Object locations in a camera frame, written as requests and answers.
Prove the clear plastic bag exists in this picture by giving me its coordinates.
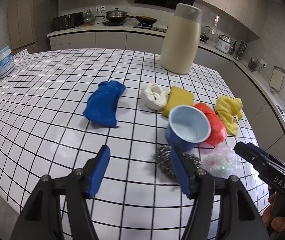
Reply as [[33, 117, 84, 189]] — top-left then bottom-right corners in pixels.
[[202, 146, 242, 179]]

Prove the red plastic bag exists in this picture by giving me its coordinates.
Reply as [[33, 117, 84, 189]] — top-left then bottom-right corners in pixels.
[[194, 102, 227, 146]]

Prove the yellow cloth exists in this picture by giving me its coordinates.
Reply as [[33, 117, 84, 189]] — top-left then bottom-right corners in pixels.
[[215, 95, 243, 136]]

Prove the steel wool scrubber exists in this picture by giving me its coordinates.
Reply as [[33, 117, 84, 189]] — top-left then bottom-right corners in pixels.
[[154, 145, 202, 181]]

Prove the blue paper cup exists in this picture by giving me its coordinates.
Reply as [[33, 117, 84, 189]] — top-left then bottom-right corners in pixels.
[[165, 105, 211, 152]]

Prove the yellow sponge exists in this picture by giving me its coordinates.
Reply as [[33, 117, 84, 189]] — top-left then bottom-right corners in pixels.
[[162, 86, 194, 118]]

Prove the blue cloth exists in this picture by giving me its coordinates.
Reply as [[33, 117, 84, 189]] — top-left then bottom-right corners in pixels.
[[83, 80, 126, 128]]

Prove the right hand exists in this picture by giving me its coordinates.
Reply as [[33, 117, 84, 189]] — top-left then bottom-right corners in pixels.
[[262, 193, 285, 230]]

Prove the cutting board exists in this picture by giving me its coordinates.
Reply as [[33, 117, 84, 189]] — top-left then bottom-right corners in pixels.
[[269, 66, 285, 92]]

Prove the utensil holder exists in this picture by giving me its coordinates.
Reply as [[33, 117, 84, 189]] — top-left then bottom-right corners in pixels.
[[247, 57, 260, 72]]

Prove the white rice cooker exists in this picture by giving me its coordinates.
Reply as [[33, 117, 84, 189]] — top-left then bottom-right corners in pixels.
[[216, 35, 232, 54]]

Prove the black kettle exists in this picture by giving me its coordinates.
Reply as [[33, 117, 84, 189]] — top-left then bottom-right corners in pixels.
[[200, 25, 211, 43]]

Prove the white plastic jar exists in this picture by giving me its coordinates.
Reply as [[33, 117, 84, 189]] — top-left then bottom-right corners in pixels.
[[0, 46, 15, 79]]

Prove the beige thermos jug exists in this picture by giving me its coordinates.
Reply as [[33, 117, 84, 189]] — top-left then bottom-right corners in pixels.
[[160, 3, 203, 74]]

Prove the black microwave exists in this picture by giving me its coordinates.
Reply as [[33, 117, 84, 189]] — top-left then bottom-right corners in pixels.
[[53, 11, 84, 31]]

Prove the refrigerator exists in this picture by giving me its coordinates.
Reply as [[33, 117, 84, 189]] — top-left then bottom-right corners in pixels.
[[8, 0, 57, 54]]

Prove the frying pan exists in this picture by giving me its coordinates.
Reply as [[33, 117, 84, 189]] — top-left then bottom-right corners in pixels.
[[127, 15, 158, 26]]

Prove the green ceramic vase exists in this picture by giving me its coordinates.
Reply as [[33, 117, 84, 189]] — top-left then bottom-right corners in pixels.
[[83, 9, 95, 24]]

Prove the pot with lid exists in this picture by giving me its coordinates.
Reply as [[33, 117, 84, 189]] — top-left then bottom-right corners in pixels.
[[95, 8, 127, 24]]

